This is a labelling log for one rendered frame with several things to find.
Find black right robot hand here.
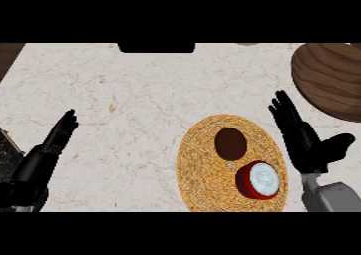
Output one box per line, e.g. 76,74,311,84
268,89,358,175

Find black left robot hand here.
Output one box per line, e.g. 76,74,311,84
0,108,82,212

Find red can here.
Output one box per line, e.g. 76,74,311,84
234,160,283,200

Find brown wooden bowl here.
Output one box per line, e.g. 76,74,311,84
290,43,361,124

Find woven yellow round placemat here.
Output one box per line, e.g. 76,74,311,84
176,114,290,213

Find dark marbled block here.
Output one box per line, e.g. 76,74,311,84
0,118,27,210

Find brown wooden cabinet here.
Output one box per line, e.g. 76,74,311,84
0,43,27,97

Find black appliance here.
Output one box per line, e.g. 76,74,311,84
117,43,197,54

